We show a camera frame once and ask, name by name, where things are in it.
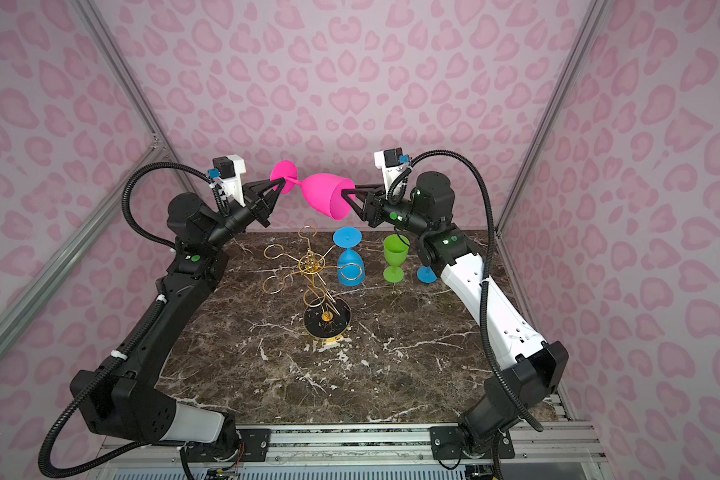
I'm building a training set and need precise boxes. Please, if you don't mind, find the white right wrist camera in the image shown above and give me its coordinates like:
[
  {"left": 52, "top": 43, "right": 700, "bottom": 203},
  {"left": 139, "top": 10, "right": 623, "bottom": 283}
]
[{"left": 373, "top": 147, "right": 409, "bottom": 194}]

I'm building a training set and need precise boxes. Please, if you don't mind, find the gold wire glass rack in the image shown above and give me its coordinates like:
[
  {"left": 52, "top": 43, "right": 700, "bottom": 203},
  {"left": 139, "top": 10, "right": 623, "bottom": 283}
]
[{"left": 262, "top": 226, "right": 365, "bottom": 344}]

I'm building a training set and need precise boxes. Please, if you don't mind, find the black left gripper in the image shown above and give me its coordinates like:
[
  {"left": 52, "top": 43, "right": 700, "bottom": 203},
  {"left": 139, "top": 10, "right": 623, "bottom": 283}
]
[{"left": 207, "top": 177, "right": 283, "bottom": 254}]

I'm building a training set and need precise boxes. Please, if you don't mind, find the aluminium diagonal frame bar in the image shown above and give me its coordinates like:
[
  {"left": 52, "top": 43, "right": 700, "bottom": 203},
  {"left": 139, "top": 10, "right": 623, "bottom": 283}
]
[{"left": 0, "top": 130, "right": 167, "bottom": 362}]

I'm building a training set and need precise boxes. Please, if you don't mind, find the magenta plastic wine glass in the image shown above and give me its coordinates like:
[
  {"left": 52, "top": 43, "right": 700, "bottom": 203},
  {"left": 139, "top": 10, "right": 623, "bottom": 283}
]
[{"left": 270, "top": 160, "right": 356, "bottom": 221}]

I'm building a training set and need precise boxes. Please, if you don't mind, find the blue wine glass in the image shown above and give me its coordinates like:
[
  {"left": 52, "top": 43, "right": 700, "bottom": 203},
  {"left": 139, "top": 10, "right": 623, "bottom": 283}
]
[
  {"left": 416, "top": 266, "right": 438, "bottom": 284},
  {"left": 333, "top": 227, "right": 365, "bottom": 286}
]

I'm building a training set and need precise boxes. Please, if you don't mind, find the green wine glass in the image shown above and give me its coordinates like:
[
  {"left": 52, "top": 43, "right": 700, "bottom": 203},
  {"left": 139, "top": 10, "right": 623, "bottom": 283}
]
[{"left": 383, "top": 234, "right": 409, "bottom": 284}]

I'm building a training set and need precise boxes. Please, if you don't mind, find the blue wine glass front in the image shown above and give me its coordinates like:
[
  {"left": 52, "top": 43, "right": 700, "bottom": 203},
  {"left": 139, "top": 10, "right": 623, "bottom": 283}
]
[{"left": 416, "top": 266, "right": 438, "bottom": 284}]

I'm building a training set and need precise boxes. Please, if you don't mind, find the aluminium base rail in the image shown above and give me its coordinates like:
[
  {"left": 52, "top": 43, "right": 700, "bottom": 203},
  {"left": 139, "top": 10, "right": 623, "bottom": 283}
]
[{"left": 89, "top": 422, "right": 613, "bottom": 480}]

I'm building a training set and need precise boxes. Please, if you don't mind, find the blue wine glass back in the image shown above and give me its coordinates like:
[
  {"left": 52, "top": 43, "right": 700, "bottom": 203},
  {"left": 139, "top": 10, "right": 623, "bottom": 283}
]
[{"left": 333, "top": 227, "right": 365, "bottom": 286}]

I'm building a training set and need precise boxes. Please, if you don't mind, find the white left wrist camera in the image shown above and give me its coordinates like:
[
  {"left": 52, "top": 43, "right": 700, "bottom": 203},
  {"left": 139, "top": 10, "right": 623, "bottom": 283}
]
[{"left": 208, "top": 154, "right": 246, "bottom": 206}]

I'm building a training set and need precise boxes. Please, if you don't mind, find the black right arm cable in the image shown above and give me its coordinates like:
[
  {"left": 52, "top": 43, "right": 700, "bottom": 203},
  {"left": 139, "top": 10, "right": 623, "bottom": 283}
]
[{"left": 389, "top": 149, "right": 544, "bottom": 433}]

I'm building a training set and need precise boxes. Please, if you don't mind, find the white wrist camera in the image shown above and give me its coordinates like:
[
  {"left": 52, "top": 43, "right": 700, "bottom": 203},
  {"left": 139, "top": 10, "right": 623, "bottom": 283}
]
[
  {"left": 208, "top": 154, "right": 246, "bottom": 206},
  {"left": 373, "top": 147, "right": 409, "bottom": 194}
]

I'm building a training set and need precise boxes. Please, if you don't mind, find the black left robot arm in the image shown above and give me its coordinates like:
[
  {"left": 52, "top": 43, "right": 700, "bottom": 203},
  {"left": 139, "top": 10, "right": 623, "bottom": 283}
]
[{"left": 80, "top": 180, "right": 285, "bottom": 457}]

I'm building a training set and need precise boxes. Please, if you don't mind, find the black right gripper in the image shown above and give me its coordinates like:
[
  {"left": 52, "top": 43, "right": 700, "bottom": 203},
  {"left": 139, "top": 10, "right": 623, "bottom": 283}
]
[{"left": 343, "top": 183, "right": 434, "bottom": 238}]

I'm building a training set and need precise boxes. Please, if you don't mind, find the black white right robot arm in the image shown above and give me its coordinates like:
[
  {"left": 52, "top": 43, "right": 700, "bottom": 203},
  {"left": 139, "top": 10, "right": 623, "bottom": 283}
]
[{"left": 341, "top": 172, "right": 569, "bottom": 455}]

